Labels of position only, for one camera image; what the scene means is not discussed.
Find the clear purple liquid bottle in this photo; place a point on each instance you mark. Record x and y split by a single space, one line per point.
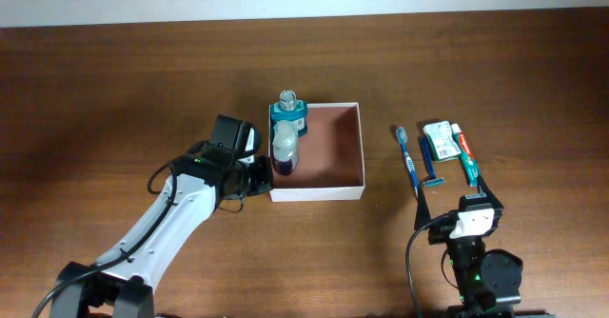
285 148

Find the green red toothpaste tube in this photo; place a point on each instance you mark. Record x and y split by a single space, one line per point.
470 165

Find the blue disposable razor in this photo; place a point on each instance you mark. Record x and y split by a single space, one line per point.
432 180

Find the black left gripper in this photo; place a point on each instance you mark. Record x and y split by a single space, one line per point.
265 179

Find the white cardboard box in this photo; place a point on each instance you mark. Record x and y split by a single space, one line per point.
330 164

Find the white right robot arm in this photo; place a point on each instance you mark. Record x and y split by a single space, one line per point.
488 281

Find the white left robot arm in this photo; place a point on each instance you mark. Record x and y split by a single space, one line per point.
127 275

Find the blue white toothbrush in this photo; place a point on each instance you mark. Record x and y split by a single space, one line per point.
402 139

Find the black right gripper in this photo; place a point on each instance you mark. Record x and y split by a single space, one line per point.
441 229

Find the white green soap packet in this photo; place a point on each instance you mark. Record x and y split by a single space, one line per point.
441 141

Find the teal mouthwash bottle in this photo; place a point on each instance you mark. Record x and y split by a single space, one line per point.
290 108

